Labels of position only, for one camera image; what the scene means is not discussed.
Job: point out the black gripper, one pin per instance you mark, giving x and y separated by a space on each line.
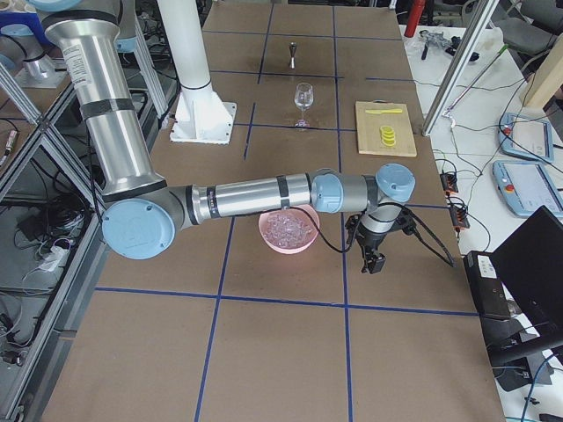
372 242

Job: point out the steel double jigger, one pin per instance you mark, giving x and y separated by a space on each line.
292 55

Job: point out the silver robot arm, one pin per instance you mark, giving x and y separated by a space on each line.
143 214

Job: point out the pink bowl of ice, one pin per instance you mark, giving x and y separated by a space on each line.
289 231

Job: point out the clear wine glass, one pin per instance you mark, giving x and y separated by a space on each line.
303 99

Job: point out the black box with label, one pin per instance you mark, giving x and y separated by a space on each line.
488 293

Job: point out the yellow lemon slice stack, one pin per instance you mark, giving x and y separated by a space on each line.
388 136

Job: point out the bamboo cutting board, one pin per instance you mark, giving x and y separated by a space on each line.
368 135

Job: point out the yellow plastic knife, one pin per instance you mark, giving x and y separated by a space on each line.
384 111

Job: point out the black monitor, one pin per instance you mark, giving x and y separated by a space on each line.
529 265

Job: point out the lower blue teach pendant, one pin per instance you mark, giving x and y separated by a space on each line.
526 186

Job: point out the blue teach pendant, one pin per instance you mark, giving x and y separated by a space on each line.
526 137
526 186

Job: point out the upper blue teach pendant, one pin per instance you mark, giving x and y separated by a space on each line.
526 137

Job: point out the pink thin rod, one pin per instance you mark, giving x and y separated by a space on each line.
448 110

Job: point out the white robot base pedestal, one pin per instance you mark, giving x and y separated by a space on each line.
201 116

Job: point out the aluminium frame post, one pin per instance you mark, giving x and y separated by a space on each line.
480 18

